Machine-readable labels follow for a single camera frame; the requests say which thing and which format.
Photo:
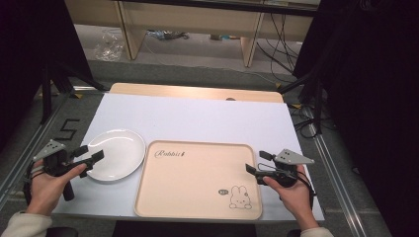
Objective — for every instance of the metal floor rail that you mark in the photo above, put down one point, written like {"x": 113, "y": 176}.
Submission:
{"x": 339, "y": 184}
{"x": 29, "y": 148}

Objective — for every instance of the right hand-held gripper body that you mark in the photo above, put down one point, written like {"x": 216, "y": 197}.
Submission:
{"x": 290, "y": 158}

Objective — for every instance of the clear plastic bag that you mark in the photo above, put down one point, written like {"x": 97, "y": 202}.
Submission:
{"x": 108, "y": 46}

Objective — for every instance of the white round plate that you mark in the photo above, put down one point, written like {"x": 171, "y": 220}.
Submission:
{"x": 122, "y": 154}

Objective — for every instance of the light wooden desk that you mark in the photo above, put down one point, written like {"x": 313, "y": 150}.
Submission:
{"x": 197, "y": 16}

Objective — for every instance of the blue clutter under desk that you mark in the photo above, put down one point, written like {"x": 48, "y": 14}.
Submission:
{"x": 166, "y": 34}

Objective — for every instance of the person's dark lap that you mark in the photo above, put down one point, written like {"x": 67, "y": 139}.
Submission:
{"x": 184, "y": 229}

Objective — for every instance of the person's left hand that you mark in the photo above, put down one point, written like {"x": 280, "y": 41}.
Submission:
{"x": 46, "y": 192}

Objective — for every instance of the person's right hand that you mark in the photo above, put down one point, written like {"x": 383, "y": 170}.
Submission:
{"x": 296, "y": 200}

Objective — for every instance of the yellow tape piece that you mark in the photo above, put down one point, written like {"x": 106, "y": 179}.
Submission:
{"x": 78, "y": 95}
{"x": 296, "y": 105}

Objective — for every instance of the black metal stand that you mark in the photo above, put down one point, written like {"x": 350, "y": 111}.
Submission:
{"x": 54, "y": 85}
{"x": 316, "y": 98}

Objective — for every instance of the white table cover sheet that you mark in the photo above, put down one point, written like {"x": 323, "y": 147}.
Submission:
{"x": 197, "y": 118}

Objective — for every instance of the beige tray with rabbit print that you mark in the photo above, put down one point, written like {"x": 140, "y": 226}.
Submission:
{"x": 197, "y": 184}

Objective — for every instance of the black curtain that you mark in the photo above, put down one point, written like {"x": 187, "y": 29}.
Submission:
{"x": 29, "y": 49}
{"x": 372, "y": 98}

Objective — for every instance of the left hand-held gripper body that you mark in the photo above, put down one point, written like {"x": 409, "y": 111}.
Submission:
{"x": 52, "y": 149}

